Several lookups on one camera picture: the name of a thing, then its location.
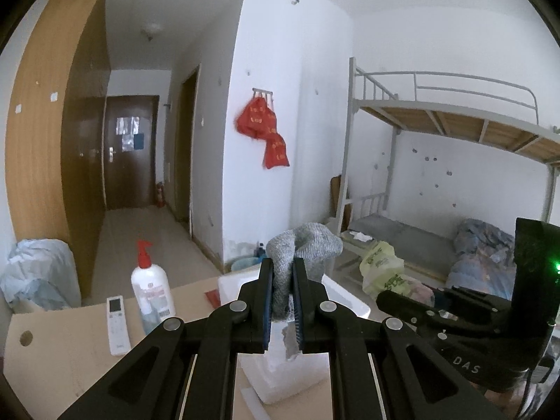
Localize blue plastic basin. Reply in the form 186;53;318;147
231;256;263;274

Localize yellow green plastic bag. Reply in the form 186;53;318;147
359;241;405;296

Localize grey mattress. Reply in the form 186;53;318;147
348;215;460;281

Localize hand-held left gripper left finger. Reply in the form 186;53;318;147
57;257;275;420

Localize brown wooden board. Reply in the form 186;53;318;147
330;176;351;232

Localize black cable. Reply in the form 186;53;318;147
518;359;554;418

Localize brown side door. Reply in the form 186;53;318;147
175;65;202;237

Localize blue quilt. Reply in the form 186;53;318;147
446;219;526;300

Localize wooden wardrobe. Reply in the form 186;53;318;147
5;0;110;302

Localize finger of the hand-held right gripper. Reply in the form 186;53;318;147
431;286;512;316
375;289;438;329

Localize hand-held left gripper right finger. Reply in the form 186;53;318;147
292;257;510;420

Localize white foam box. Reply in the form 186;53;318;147
218;269;372;405

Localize white remote control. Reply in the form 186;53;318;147
106;296;132;356

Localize grey sock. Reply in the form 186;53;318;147
266;222;344;320

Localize white pump lotion bottle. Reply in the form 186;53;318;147
130;240;176;322

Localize dark brown entrance door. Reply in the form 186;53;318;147
104;95;159;211

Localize paper notices on door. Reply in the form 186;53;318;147
115;115;145;152

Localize white wrapped bundle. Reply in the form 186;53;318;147
0;238;82;313

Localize metal bunk bed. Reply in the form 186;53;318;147
336;57;560;298

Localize red cloth bag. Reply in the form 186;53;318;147
262;133;290;169
236;96;277;140

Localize white foam strip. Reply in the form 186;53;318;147
238;386;268;420

